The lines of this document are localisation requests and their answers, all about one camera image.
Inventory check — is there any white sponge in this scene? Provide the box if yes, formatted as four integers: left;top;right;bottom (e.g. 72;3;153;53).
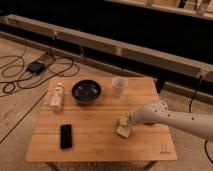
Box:
116;123;131;138

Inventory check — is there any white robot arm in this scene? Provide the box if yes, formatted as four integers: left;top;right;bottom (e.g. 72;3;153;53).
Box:
119;100;213;142

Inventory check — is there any clear plastic cup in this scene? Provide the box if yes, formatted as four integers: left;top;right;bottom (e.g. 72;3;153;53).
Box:
112;76;128;98

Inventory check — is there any wooden table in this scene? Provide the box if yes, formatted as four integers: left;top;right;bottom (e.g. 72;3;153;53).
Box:
26;76;177;162

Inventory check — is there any dark blue bowl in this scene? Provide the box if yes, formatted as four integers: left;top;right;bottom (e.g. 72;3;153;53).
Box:
71;79;102;104

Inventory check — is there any black rectangular remote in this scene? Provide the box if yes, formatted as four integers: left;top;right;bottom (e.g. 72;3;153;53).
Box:
60;124;72;149

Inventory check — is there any long wooden beam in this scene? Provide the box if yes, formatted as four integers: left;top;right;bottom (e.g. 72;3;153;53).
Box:
0;15;213;82

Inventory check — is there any blue power adapter box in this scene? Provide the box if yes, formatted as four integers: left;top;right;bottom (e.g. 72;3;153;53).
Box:
27;61;45;74

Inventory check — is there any black floor cable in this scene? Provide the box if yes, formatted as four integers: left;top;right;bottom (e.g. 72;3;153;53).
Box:
0;44;81;95

